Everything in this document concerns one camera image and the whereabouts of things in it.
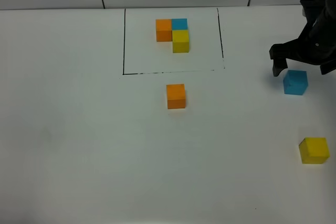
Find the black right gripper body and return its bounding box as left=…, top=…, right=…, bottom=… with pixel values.
left=269, top=7, right=335, bottom=75

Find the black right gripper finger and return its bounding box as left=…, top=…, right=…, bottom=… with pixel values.
left=272, top=58, right=288, bottom=77

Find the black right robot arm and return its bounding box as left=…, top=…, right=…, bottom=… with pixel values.
left=269, top=0, right=335, bottom=77

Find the template yellow cube block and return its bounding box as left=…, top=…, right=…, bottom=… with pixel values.
left=172, top=30, right=190, bottom=53

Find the template blue cube block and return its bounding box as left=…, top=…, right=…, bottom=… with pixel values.
left=171, top=18, right=188, bottom=30

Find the template orange cube block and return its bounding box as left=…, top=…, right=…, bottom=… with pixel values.
left=155, top=19, right=172, bottom=42

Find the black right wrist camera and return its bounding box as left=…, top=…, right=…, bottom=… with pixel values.
left=300, top=0, right=326, bottom=24

